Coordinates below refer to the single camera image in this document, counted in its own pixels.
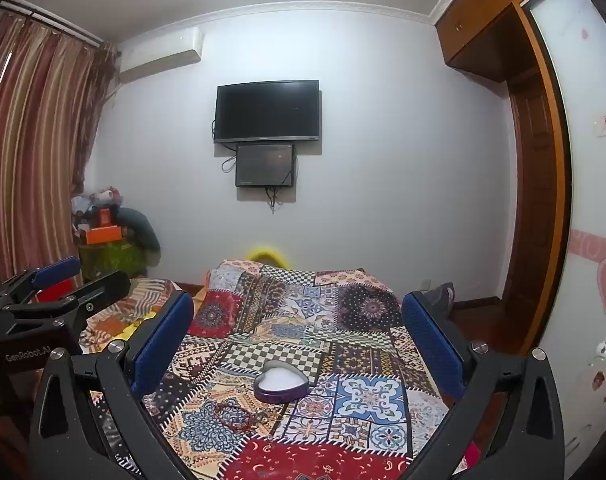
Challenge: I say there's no orange striped blanket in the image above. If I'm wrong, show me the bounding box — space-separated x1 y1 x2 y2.
80 277 184 356

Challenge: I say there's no yellow cloth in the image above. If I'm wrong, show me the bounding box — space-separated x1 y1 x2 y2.
118 317 149 341

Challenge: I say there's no pile of stuffed toys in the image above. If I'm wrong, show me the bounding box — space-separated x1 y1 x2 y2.
70 187 124 226

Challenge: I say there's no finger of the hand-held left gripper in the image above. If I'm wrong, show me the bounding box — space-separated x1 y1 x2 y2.
0 269 132 329
0 255 82 307

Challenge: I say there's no purple heart-shaped jewelry box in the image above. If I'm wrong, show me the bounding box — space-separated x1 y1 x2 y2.
253 358 310 404

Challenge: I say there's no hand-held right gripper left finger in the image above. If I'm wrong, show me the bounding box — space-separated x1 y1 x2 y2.
27 291 196 480

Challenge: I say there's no dark grey bag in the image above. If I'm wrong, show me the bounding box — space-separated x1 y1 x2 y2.
117 206 161 266

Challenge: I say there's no yellow plush item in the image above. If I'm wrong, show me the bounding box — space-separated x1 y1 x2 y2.
246 246 290 267

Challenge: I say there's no small black monitor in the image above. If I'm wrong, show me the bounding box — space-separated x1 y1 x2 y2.
235 143 297 189

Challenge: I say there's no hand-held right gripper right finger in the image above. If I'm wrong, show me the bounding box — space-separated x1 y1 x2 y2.
401 290 568 480

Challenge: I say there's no wooden overhead cabinet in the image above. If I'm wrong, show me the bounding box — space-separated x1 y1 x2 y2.
435 0 574 68

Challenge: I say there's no striped curtain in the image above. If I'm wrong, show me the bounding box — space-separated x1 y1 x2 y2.
0 7 119 281

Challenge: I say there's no large black television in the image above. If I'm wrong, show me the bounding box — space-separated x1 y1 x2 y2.
213 80 323 145

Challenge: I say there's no dark purple bag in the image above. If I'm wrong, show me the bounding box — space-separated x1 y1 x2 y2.
423 282 456 318

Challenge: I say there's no patchwork patterned blanket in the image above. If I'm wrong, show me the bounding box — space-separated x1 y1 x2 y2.
78 259 478 480

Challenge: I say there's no orange box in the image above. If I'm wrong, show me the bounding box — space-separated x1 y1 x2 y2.
78 225 124 245

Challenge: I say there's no white sliding wardrobe door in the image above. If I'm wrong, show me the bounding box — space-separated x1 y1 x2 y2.
528 0 606 461

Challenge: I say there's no brown wooden door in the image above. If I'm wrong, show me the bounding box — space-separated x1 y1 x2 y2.
500 5 574 356

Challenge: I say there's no white air conditioner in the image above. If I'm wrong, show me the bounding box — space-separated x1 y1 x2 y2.
117 27 205 83

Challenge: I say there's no red beaded bracelet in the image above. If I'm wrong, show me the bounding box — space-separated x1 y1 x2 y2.
214 401 256 432

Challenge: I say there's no green patterned cloth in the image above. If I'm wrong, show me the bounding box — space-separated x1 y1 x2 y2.
78 241 146 281

